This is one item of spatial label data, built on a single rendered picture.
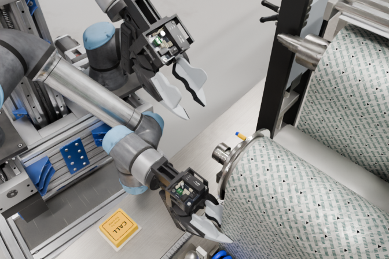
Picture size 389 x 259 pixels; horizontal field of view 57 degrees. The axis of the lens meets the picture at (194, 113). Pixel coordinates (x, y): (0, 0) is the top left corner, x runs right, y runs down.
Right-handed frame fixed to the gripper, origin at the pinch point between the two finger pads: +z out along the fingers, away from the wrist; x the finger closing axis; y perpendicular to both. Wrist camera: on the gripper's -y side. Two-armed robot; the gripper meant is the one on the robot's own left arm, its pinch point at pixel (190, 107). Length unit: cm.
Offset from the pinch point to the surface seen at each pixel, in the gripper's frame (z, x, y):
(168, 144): 29, 54, -150
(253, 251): 28.5, -4.8, -2.7
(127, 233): 19.3, -15.2, -35.8
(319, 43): 4.5, 25.9, 8.5
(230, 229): 23.6, -4.9, -5.6
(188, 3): -50, 180, -218
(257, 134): 9.6, 3.6, 6.9
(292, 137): 16.6, 13.6, 1.8
